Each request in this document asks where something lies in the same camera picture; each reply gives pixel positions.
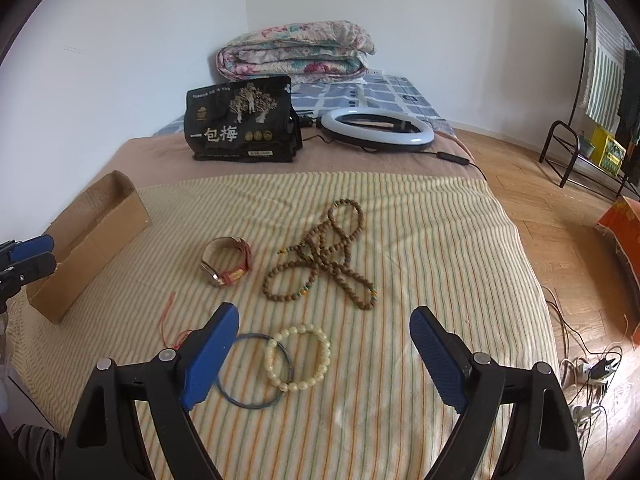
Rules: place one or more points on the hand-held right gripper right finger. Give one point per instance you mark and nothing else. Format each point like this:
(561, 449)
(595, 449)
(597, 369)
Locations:
(435, 355)

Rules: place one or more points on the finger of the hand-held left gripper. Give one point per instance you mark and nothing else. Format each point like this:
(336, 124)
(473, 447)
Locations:
(32, 266)
(32, 247)

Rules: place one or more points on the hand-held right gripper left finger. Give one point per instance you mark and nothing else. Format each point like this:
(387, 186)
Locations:
(210, 360)

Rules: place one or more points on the thin blue bangle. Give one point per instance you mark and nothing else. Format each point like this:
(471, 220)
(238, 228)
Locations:
(240, 405)

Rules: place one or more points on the brown cardboard box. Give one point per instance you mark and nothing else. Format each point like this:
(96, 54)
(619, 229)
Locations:
(100, 240)

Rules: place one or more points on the yellow striped blanket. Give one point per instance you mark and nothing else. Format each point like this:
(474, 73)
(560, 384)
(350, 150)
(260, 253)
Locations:
(425, 240)

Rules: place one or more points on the brown blanket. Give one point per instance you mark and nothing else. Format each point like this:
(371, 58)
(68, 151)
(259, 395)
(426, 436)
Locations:
(150, 160)

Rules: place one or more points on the white power strip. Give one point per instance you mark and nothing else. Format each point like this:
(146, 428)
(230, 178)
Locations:
(582, 367)

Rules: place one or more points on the grey striped cloth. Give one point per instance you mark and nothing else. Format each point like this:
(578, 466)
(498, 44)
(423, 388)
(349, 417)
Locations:
(37, 452)

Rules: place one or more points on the orange box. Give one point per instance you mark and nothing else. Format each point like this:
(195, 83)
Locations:
(625, 230)

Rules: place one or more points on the black snack bag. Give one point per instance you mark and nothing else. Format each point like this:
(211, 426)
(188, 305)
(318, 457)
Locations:
(235, 125)

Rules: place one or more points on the black metal shoe rack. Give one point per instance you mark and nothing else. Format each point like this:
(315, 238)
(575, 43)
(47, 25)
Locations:
(555, 145)

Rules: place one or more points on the yellow box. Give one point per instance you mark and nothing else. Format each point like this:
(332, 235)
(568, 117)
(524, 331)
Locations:
(607, 152)

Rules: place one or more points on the blue checked bedsheet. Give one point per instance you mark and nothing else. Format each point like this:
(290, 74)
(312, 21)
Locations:
(380, 92)

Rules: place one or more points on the folded floral quilt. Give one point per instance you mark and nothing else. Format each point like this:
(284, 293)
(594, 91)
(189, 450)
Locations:
(295, 50)

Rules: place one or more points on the dark hanging garment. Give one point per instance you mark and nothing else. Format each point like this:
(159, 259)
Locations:
(631, 95)

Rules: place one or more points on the striped hanging cloth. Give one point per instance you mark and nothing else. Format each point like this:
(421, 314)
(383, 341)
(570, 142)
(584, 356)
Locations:
(602, 60)

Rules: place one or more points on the black metal clothes rack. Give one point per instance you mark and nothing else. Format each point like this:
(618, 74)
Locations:
(584, 35)

